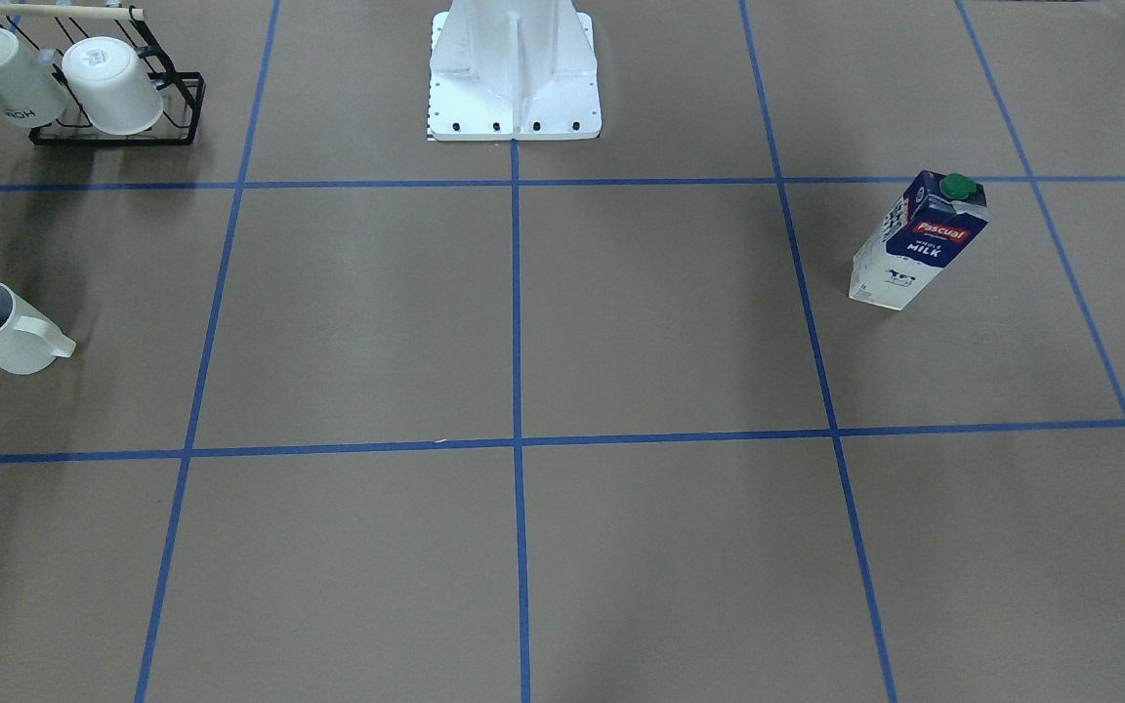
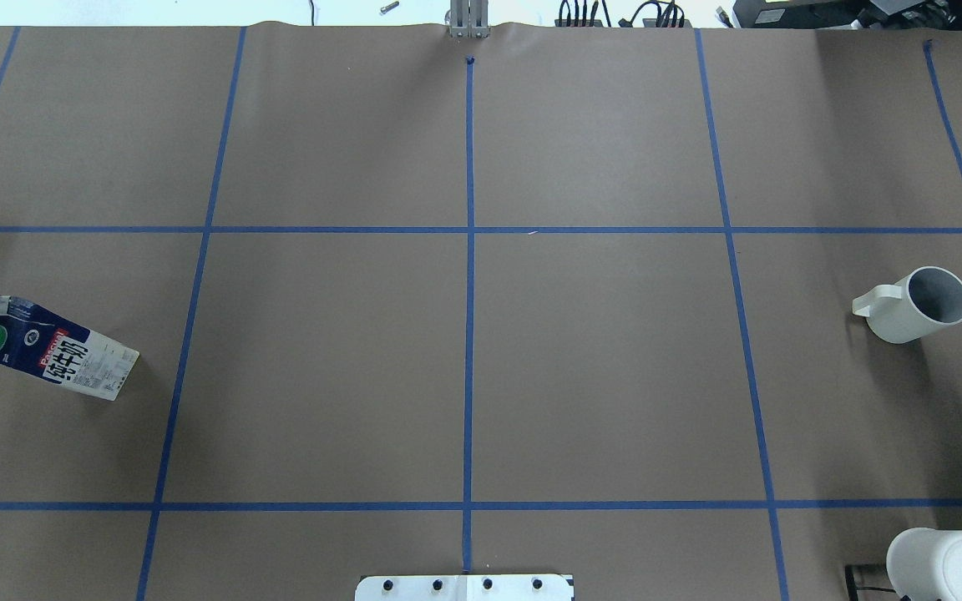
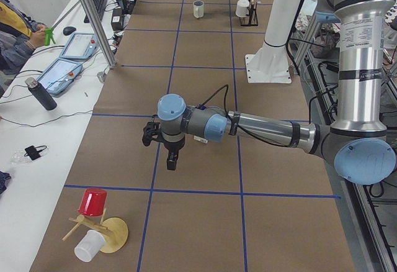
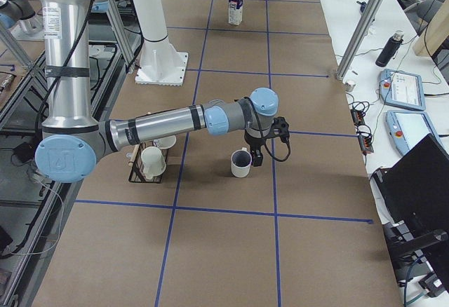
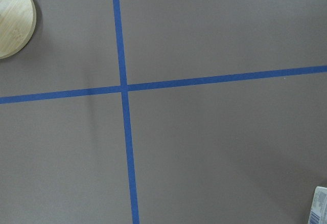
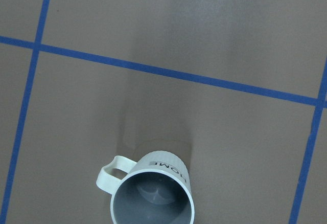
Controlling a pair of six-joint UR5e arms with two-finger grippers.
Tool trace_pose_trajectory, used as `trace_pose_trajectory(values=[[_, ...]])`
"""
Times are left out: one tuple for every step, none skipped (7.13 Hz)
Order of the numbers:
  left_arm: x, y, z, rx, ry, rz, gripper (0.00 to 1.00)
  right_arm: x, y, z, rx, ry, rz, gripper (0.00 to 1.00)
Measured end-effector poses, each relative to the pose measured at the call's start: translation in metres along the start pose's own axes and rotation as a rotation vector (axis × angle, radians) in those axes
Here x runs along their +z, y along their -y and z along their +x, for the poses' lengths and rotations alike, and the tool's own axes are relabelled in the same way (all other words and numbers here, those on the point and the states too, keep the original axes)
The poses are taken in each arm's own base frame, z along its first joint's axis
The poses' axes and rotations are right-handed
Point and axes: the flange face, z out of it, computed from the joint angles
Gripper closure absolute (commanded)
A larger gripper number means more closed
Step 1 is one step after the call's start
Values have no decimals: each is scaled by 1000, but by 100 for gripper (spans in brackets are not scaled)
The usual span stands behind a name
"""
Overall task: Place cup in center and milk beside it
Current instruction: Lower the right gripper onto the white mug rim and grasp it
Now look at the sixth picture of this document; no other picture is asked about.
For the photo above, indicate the white ribbed HOME mug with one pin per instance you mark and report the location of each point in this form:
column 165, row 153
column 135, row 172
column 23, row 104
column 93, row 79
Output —
column 156, row 189

